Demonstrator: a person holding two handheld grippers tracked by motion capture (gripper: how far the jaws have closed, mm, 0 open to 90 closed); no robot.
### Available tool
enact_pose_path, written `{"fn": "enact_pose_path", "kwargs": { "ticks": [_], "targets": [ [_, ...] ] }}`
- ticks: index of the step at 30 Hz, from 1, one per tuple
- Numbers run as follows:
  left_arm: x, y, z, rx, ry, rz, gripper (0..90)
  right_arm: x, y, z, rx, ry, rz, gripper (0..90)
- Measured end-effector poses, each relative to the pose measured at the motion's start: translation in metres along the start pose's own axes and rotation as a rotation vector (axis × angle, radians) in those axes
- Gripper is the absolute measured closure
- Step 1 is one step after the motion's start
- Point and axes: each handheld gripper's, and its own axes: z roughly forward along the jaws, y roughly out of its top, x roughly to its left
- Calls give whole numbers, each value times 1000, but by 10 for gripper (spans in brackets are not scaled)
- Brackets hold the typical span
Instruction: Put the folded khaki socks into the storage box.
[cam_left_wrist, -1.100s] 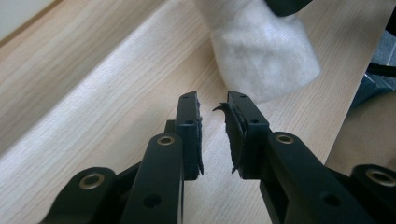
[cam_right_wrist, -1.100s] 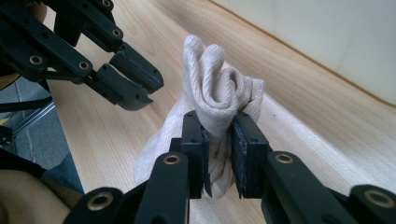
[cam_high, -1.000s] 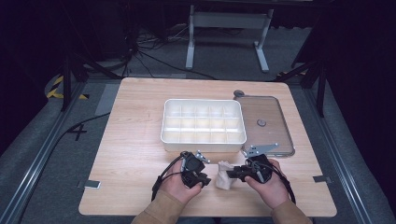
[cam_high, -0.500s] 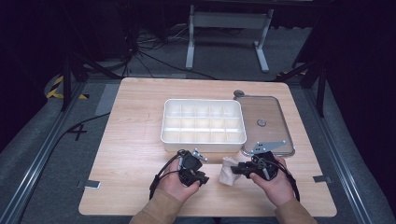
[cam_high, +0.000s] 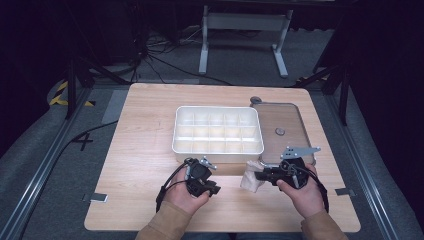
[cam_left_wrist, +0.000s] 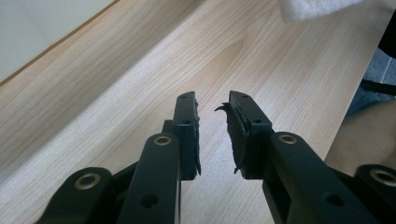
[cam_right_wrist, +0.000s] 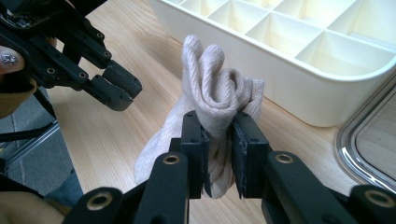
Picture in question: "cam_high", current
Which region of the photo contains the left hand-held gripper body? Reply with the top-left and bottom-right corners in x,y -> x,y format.
184,155 -> 218,198

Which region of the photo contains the long black floor cable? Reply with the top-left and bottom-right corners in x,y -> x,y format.
18,119 -> 120,240

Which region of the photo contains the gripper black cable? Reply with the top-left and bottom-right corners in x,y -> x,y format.
286,159 -> 330,214
155,157 -> 196,214

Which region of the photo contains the bundle of black floor cables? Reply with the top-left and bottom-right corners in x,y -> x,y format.
131,24 -> 234,87

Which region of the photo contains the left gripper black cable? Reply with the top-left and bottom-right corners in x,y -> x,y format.
155,157 -> 196,214

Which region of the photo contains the clear box lid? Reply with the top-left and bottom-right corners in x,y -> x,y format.
249,101 -> 317,167

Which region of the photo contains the white compartment box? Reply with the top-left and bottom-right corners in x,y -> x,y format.
171,105 -> 265,164

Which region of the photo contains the black tripod stand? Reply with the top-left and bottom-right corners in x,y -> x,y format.
293,61 -> 352,127
64,55 -> 132,121

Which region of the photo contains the person's left hand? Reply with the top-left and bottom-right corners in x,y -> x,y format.
162,175 -> 212,216

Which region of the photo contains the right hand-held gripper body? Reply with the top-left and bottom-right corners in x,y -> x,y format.
275,145 -> 322,190

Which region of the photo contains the yellow and black floor tape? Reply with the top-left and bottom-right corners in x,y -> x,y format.
48,80 -> 97,108

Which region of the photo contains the person's right hand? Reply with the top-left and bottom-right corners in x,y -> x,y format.
276,163 -> 327,220

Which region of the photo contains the grey metal stand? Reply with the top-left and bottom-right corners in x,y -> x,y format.
198,4 -> 294,79

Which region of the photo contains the grey tape strip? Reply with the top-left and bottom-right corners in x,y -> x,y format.
82,192 -> 109,204
334,187 -> 357,197

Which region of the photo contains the beige sock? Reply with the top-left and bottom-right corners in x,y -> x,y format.
239,160 -> 267,194

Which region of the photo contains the aluminium floor rail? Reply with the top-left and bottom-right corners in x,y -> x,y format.
0,85 -> 95,240
323,91 -> 403,240

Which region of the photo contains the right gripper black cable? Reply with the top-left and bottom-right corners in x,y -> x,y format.
286,159 -> 330,214

